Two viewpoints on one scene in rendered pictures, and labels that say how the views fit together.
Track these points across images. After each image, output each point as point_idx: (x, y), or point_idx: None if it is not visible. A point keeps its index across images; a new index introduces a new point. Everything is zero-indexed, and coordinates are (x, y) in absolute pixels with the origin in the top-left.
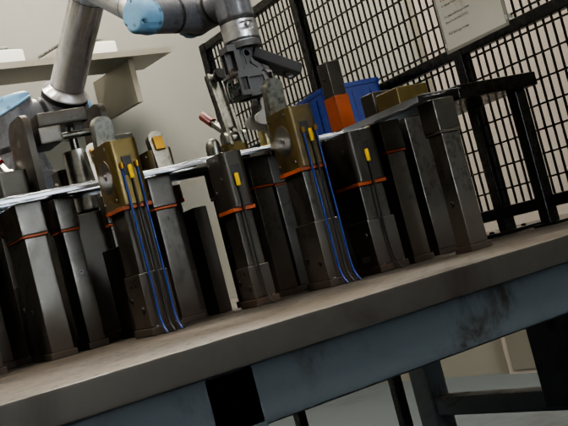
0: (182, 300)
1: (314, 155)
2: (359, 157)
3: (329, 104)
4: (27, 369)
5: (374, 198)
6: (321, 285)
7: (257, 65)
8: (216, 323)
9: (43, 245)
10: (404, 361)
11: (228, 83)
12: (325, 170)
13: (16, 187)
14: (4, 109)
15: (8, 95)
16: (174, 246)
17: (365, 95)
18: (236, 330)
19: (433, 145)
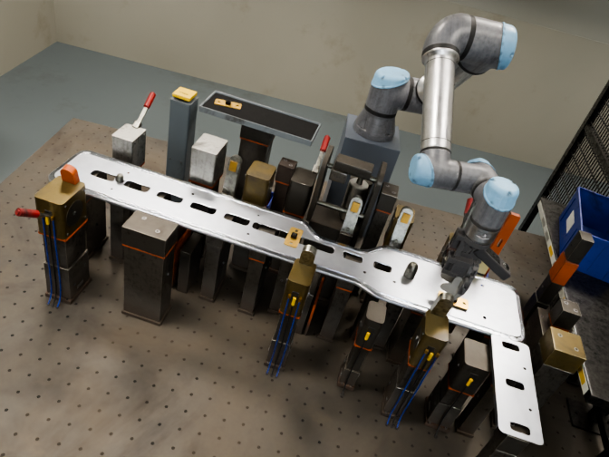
0: (323, 329)
1: (423, 364)
2: (462, 379)
3: (561, 258)
4: (205, 325)
5: (455, 396)
6: (381, 403)
7: (473, 257)
8: (256, 424)
9: (259, 267)
10: None
11: (447, 249)
12: (424, 375)
13: (299, 193)
14: (381, 85)
15: (389, 78)
16: (336, 306)
17: (561, 303)
18: None
19: (491, 441)
